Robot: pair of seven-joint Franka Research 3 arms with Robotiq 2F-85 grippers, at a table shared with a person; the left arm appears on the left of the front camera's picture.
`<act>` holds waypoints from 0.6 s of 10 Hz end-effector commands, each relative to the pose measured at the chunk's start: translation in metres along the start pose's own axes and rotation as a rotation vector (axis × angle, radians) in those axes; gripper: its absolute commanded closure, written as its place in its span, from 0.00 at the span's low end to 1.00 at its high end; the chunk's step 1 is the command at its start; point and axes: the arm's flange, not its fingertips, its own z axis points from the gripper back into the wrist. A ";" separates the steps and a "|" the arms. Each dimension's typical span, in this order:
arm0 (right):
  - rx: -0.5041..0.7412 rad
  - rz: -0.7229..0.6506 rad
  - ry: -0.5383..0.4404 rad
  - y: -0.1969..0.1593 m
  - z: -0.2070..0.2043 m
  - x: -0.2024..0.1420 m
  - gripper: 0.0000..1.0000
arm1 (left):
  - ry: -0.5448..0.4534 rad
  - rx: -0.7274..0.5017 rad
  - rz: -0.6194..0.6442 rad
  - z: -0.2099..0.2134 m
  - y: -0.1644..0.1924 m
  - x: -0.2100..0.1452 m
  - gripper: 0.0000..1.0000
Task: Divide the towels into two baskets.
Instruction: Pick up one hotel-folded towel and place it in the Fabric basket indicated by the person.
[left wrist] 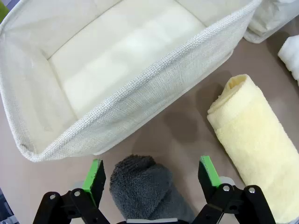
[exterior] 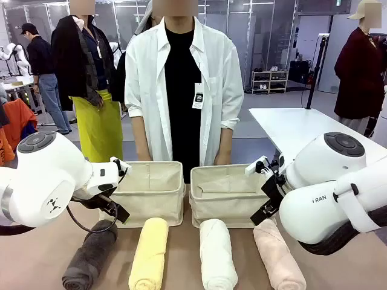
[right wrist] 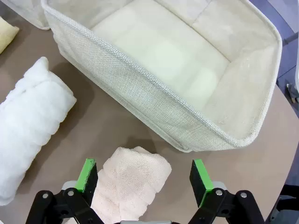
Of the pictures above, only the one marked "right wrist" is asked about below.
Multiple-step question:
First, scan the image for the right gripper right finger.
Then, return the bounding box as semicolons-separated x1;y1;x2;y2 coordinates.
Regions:
186;159;266;224

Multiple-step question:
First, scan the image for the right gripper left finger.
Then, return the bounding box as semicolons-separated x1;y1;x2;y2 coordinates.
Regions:
25;158;99;224

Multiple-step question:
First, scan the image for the pink towel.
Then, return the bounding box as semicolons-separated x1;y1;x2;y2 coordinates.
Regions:
90;146;172;224

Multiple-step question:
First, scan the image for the white towel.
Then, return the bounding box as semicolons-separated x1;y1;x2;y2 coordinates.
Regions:
0;56;78;206

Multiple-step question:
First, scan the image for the pale yellow towel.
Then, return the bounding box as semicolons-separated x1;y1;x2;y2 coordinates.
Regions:
0;16;20;56

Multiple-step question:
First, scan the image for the cream fabric basket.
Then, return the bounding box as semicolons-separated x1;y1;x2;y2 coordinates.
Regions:
4;0;51;31
41;0;283;154

